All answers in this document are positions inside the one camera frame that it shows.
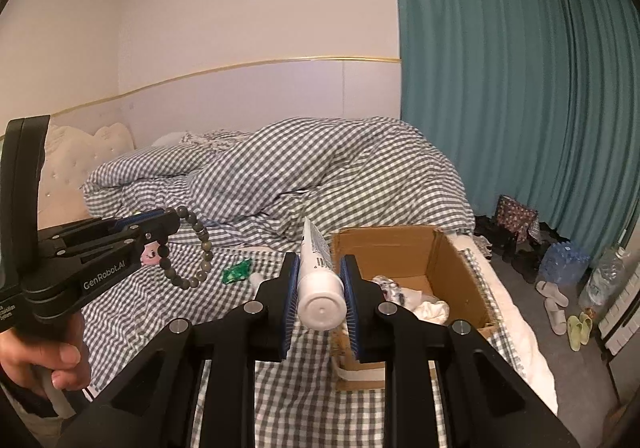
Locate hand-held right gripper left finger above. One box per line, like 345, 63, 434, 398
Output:
57, 252, 301, 448

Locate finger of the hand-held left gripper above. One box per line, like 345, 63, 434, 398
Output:
40, 207, 169, 250
54, 209, 181, 275

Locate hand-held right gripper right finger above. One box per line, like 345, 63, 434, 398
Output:
339, 254, 581, 448

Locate white squeeze tube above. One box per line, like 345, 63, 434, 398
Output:
296, 217, 347, 330

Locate dark bead bracelet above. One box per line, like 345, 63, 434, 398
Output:
157, 205, 213, 291

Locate brown cardboard box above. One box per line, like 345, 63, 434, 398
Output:
330, 224, 501, 391

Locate person's left hand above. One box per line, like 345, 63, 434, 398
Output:
0, 313, 93, 391

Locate cream tufted headboard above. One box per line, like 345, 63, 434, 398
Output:
37, 123, 136, 229

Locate green sachet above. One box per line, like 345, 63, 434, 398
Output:
221, 259, 252, 285

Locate white crumpled cloth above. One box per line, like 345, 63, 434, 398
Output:
400, 285, 451, 326

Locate grey checked duvet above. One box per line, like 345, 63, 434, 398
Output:
82, 117, 475, 239

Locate black shoe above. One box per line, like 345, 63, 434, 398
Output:
474, 215, 501, 239
512, 248, 543, 284
492, 225, 518, 261

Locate white bed sheet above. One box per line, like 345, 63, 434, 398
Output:
450, 233, 558, 416

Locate patterned shopping bag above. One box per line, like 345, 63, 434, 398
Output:
495, 195, 540, 243

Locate white slipper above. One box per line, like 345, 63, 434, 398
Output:
536, 279, 570, 308
545, 298, 568, 335

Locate pack of water bottles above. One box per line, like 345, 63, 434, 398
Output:
539, 239, 591, 285

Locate large clear water bottle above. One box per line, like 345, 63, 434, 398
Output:
579, 248, 632, 311

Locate white suitcase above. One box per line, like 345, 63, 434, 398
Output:
597, 258, 640, 356

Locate teal curtain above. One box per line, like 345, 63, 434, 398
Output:
390, 0, 640, 249

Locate grey panel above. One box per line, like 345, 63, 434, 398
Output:
606, 348, 640, 409

